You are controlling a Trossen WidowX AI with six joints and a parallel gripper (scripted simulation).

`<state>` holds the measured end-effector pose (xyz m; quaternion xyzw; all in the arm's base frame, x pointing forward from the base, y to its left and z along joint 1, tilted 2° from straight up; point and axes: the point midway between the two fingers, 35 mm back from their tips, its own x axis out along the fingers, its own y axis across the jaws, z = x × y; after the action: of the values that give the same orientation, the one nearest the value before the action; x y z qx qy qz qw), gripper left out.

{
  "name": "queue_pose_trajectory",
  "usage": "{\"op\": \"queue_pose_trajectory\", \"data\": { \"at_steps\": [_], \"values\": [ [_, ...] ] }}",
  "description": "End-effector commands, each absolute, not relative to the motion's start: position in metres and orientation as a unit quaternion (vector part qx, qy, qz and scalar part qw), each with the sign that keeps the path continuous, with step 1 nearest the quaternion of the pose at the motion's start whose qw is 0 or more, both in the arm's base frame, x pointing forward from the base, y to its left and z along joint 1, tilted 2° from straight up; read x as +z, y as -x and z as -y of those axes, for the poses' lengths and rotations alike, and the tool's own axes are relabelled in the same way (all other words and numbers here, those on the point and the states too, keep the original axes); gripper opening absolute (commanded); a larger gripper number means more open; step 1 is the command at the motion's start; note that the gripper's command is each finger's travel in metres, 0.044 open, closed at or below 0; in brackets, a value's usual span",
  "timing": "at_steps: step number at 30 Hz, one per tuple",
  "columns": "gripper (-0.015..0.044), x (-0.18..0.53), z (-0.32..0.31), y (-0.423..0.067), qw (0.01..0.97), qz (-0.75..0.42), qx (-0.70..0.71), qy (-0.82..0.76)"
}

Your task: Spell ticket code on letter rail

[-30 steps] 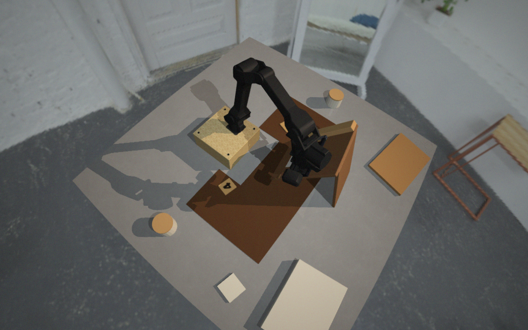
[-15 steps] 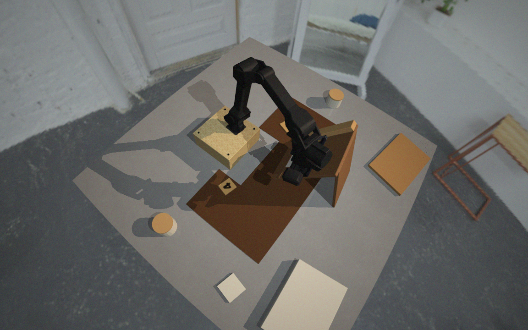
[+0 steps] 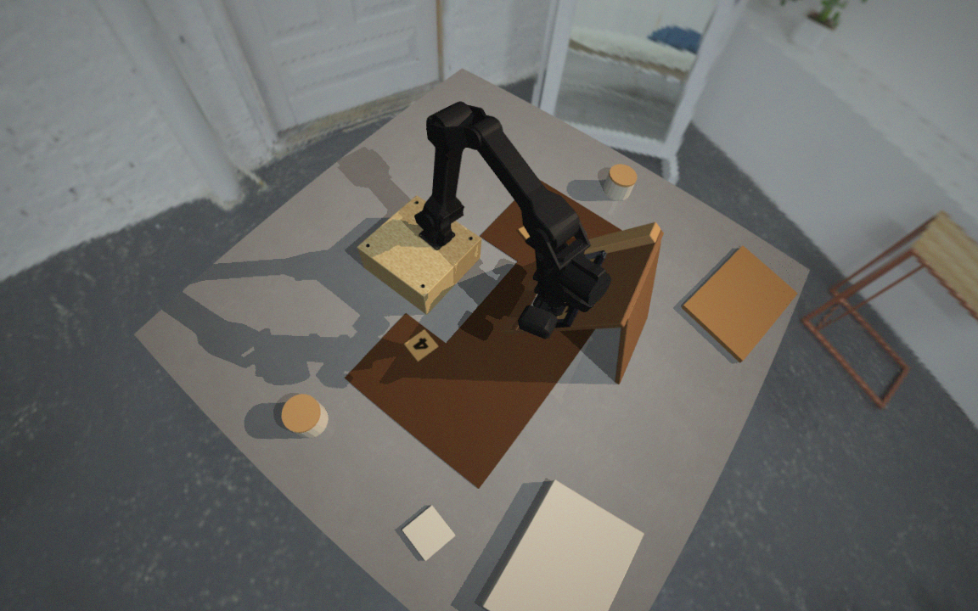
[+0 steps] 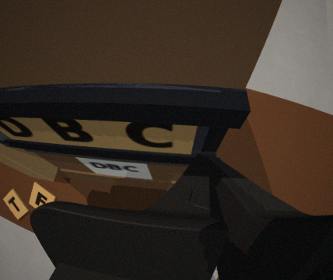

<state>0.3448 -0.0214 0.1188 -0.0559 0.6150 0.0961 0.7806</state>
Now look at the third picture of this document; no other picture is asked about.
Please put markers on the beige cylindrical container with brown lid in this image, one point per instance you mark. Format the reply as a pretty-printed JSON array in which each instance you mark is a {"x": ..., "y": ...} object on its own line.
[
  {"x": 305, "y": 416},
  {"x": 620, "y": 181}
]

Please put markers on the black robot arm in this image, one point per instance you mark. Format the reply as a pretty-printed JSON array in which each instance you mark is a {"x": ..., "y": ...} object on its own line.
[{"x": 547, "y": 217}]

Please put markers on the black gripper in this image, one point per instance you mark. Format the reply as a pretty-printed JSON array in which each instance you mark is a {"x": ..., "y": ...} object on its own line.
[{"x": 541, "y": 318}]

